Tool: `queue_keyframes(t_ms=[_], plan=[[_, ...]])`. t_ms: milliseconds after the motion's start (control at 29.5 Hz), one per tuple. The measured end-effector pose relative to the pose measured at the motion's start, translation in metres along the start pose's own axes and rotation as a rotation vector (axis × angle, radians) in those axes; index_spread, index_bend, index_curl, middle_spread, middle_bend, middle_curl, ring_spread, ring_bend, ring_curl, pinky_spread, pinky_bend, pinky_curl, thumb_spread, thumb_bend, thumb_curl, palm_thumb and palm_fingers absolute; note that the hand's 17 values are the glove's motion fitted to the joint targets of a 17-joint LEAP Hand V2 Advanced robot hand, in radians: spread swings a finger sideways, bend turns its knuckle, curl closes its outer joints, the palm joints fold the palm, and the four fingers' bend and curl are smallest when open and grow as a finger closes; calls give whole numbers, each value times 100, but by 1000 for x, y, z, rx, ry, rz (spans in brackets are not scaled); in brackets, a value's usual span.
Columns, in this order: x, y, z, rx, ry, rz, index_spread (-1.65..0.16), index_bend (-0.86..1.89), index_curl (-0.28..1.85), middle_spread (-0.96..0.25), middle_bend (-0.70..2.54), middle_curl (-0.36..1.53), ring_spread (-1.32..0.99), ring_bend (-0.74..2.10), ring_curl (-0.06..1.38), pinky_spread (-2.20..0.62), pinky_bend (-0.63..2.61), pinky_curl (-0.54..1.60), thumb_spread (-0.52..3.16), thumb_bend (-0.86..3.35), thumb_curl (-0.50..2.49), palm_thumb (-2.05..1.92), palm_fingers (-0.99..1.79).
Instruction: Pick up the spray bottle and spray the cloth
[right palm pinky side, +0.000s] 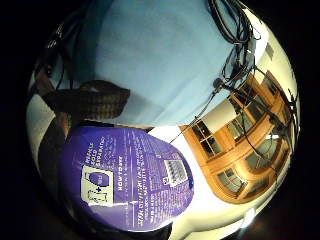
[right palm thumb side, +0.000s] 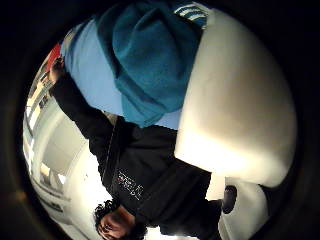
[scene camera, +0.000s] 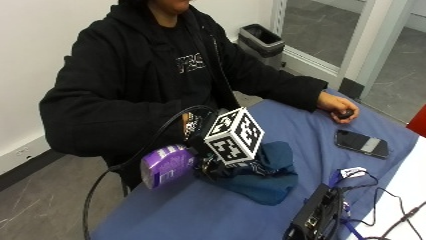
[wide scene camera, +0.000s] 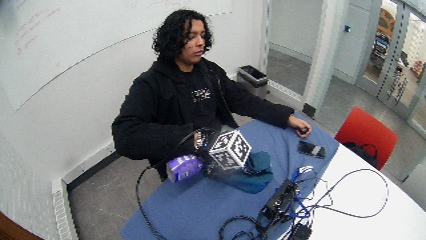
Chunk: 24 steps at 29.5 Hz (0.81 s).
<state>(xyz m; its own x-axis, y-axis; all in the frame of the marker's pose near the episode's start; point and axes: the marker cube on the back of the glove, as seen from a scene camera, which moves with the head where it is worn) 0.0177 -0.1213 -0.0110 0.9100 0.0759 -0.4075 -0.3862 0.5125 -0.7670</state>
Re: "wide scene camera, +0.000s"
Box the teal cloth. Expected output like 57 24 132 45
212 151 276 195

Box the thick black glove cable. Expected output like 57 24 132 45
134 127 220 240

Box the white cube with black markers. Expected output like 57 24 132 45
208 129 253 171

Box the black electronics box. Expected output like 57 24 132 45
258 179 300 225

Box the grey trash bin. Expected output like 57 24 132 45
236 64 270 101

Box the purple packet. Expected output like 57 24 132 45
165 154 206 184

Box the black bag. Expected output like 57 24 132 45
342 141 381 168

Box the black power adapter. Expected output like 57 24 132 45
292 223 314 240

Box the thin black cable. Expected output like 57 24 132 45
305 167 391 220

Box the black phone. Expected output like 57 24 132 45
296 140 327 160

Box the whiteboard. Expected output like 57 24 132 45
0 0 236 112

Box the the person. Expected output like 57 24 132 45
110 9 313 183

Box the blue table cloth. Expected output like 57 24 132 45
118 113 341 240

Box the blue cable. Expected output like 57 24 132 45
289 165 317 219

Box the red chair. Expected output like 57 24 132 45
334 106 399 171

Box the brown wooden furniture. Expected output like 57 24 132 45
0 211 44 240

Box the glass door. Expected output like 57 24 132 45
354 0 426 134

